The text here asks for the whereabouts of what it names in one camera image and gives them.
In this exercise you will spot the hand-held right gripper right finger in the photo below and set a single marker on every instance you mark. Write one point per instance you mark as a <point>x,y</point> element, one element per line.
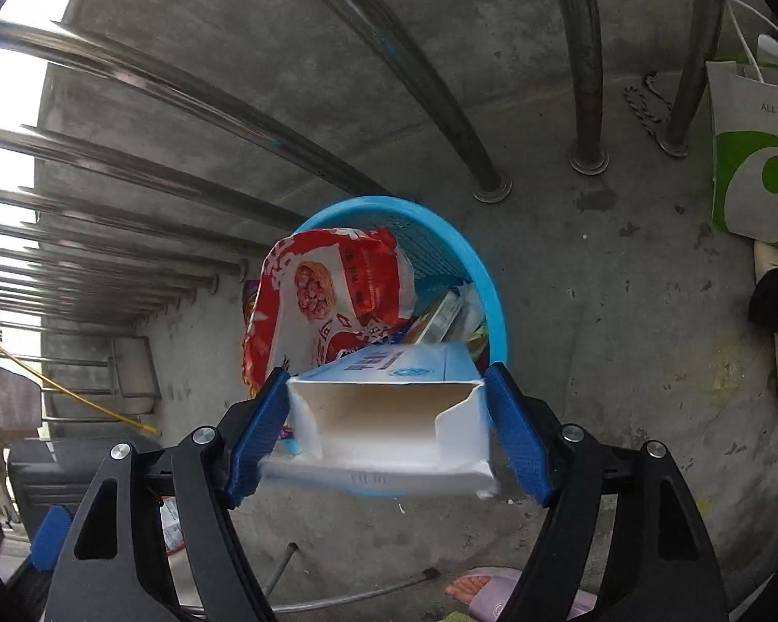
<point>518,434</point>

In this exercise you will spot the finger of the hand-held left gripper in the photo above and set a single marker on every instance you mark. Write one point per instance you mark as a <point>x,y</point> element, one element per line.
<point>52,534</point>

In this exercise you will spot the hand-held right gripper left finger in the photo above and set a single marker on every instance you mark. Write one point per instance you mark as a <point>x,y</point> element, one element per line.
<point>256,440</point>

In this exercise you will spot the blue and white carton box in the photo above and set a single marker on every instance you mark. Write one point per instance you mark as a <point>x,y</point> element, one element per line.
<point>376,414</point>

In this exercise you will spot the red and white snack bag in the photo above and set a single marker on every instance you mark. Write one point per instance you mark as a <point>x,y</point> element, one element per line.
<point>311,311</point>

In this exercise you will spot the purple snack packet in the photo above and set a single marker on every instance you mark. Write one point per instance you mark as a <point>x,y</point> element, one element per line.
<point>251,298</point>

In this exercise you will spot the blue mesh wastebasket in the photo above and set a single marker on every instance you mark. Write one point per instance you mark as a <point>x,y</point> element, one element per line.
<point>428,243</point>

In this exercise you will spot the dark cabinet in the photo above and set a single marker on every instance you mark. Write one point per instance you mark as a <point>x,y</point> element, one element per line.
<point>58,473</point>

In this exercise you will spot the metal table leg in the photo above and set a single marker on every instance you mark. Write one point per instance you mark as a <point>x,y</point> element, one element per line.
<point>284,567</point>

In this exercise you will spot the grey hanging cloth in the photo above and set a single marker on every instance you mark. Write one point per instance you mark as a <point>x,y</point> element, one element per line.
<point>19,398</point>

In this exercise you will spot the white printed wrapper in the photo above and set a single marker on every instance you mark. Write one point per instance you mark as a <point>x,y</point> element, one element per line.
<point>437,317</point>

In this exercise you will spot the pink slipper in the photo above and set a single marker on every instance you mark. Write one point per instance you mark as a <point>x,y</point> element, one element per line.
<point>512,599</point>

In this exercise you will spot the person's foot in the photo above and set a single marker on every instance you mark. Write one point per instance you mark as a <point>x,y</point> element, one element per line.
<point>460,591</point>

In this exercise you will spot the metal table crossbar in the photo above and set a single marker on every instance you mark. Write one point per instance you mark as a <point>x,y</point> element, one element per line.
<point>421,575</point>

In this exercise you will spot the metal balcony railing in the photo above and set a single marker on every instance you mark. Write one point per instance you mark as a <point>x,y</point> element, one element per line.
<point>587,78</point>

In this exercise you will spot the green and white paper bag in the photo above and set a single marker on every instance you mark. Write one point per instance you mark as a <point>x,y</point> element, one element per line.
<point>745,142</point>

